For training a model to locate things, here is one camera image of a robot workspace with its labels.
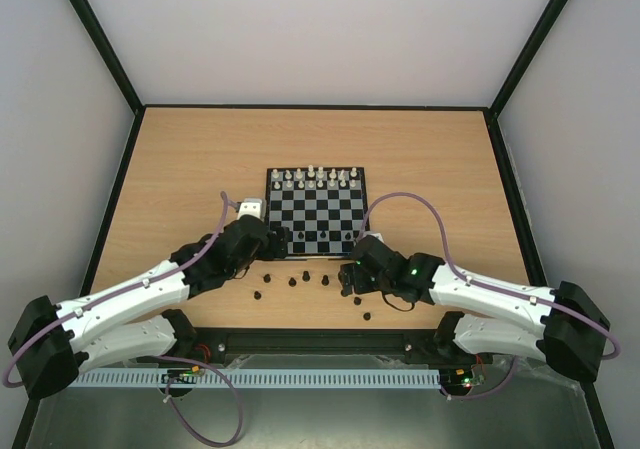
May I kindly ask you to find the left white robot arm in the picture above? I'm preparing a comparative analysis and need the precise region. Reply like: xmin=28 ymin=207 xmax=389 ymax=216
xmin=8 ymin=215 xmax=290 ymax=400

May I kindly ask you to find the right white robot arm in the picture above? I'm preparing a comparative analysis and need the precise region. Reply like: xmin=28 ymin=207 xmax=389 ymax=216
xmin=338 ymin=235 xmax=610 ymax=383

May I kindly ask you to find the black and silver chessboard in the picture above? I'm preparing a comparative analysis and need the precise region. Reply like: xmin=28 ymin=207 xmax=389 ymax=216
xmin=265 ymin=166 xmax=369 ymax=260

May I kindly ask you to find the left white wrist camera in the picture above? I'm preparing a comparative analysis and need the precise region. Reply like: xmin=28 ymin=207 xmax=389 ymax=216
xmin=236 ymin=198 xmax=266 ymax=221

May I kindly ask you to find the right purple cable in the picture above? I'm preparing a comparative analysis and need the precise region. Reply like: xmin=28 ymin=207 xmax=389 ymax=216
xmin=360 ymin=191 xmax=622 ymax=401

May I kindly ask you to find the black aluminium frame rail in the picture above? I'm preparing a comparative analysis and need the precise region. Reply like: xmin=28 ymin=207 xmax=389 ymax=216
xmin=134 ymin=326 xmax=501 ymax=365

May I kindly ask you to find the light blue cable duct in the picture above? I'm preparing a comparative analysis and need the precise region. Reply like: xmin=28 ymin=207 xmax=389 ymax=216
xmin=71 ymin=368 xmax=441 ymax=390

